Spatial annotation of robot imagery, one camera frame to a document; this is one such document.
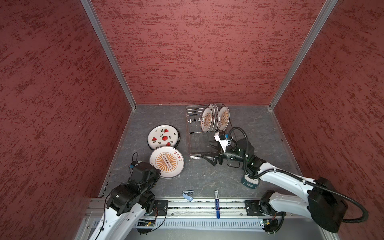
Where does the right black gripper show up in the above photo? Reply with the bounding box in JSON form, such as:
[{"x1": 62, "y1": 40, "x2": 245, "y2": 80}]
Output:
[{"x1": 201, "y1": 139, "x2": 247, "y2": 167}]

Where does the white watermelon pattern plate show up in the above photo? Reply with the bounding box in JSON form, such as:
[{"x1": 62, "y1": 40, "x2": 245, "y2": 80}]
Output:
[{"x1": 147, "y1": 124, "x2": 179, "y2": 150}]

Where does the brown patterned plate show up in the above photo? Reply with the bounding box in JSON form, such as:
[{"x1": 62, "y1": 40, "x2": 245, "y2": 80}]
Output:
[{"x1": 201, "y1": 106, "x2": 213, "y2": 133}]

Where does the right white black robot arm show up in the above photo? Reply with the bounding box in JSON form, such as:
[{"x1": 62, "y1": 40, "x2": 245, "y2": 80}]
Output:
[{"x1": 202, "y1": 139, "x2": 348, "y2": 233}]

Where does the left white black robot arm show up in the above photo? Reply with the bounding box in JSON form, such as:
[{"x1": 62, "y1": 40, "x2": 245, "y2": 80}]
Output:
[{"x1": 90, "y1": 163, "x2": 161, "y2": 240}]

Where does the rearmost brown rim plate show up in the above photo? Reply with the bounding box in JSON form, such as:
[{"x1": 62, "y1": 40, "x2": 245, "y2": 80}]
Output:
[{"x1": 218, "y1": 106, "x2": 230, "y2": 131}]

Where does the green alarm clock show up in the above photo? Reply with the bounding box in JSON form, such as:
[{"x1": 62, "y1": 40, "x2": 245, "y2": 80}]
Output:
[{"x1": 241, "y1": 174, "x2": 260, "y2": 189}]

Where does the blue marker pen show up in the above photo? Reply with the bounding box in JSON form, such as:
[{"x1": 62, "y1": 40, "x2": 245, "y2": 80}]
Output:
[{"x1": 215, "y1": 190, "x2": 221, "y2": 219}]

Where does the light blue clip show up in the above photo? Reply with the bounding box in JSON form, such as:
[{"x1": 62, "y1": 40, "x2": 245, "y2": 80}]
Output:
[{"x1": 182, "y1": 191, "x2": 194, "y2": 202}]

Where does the right small circuit board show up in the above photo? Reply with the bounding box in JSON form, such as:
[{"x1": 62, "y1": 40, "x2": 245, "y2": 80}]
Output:
[{"x1": 263, "y1": 219, "x2": 280, "y2": 234}]

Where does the small circuit board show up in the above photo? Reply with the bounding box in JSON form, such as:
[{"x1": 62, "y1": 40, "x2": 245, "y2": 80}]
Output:
[
  {"x1": 263, "y1": 219, "x2": 280, "y2": 234},
  {"x1": 136, "y1": 219, "x2": 157, "y2": 235}
]

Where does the left small circuit board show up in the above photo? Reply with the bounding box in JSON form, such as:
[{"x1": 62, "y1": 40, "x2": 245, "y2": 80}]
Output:
[{"x1": 136, "y1": 219, "x2": 157, "y2": 235}]

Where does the metal wire dish rack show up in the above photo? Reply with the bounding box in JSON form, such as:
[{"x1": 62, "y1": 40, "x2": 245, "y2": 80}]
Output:
[{"x1": 186, "y1": 103, "x2": 225, "y2": 159}]

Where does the black corrugated cable conduit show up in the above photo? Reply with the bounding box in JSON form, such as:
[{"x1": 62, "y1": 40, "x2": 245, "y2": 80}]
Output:
[{"x1": 227, "y1": 126, "x2": 369, "y2": 224}]

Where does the aluminium front rail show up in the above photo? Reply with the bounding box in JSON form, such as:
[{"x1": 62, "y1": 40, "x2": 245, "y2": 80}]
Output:
[{"x1": 85, "y1": 197, "x2": 329, "y2": 219}]

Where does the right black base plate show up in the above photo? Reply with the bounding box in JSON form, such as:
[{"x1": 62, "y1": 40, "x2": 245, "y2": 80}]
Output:
[{"x1": 245, "y1": 200, "x2": 283, "y2": 217}]

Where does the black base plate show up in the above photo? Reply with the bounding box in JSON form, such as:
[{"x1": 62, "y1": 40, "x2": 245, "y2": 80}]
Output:
[
  {"x1": 147, "y1": 200, "x2": 169, "y2": 217},
  {"x1": 245, "y1": 200, "x2": 283, "y2": 217}
]

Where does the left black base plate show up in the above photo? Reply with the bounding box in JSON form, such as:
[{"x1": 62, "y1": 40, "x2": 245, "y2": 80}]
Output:
[{"x1": 147, "y1": 200, "x2": 169, "y2": 217}]

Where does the white slotted cable duct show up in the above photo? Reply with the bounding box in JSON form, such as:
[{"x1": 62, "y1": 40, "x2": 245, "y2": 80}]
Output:
[{"x1": 134, "y1": 218, "x2": 265, "y2": 232}]

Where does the right aluminium corner post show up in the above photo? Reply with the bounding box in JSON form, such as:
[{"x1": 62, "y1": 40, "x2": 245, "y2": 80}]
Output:
[{"x1": 269, "y1": 0, "x2": 338, "y2": 111}]

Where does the aluminium corner post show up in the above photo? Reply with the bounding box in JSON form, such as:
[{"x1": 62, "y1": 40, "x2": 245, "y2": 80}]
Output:
[
  {"x1": 81, "y1": 0, "x2": 137, "y2": 110},
  {"x1": 269, "y1": 0, "x2": 338, "y2": 111}
]

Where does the left aluminium corner post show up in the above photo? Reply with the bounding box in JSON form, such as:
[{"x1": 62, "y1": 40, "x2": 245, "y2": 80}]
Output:
[{"x1": 81, "y1": 0, "x2": 137, "y2": 110}]

